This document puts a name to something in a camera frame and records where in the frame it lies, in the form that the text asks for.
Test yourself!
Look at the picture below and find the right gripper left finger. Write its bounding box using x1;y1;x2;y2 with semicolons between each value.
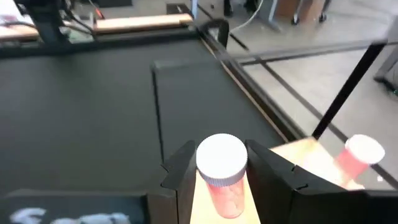
160;139;198;224

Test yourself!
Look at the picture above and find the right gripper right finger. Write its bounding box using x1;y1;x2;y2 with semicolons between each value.
244;139;369;224

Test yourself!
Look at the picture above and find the orange pill bottle white cap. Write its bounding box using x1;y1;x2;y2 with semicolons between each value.
195;133;249;220

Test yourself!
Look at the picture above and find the pink pill bottle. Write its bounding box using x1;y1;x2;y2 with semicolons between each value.
333;134;387;189

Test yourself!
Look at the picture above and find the light wooden table side board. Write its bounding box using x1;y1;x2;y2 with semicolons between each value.
0;13;194;42

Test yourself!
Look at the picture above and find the brown cardboard box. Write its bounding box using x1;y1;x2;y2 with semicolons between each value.
275;0;326;17

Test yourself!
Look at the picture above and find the orange hand brush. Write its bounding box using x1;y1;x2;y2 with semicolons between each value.
93;6;106;20

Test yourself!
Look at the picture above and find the white floor cable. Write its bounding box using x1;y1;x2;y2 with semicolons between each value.
229;0;265;34

